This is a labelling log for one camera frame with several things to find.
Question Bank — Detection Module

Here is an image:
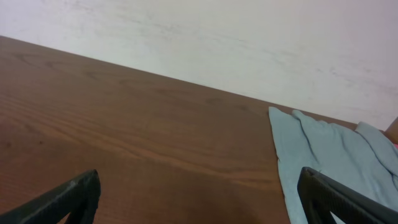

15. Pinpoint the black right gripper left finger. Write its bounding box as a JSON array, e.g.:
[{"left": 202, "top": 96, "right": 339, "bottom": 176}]
[{"left": 1, "top": 169, "right": 101, "bottom": 224}]

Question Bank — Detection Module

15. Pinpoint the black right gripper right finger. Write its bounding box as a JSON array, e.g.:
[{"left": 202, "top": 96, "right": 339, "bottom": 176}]
[{"left": 297, "top": 167, "right": 397, "bottom": 224}]

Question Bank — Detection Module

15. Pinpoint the light blue t-shirt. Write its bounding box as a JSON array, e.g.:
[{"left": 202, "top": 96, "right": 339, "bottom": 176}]
[{"left": 269, "top": 107, "right": 397, "bottom": 223}]

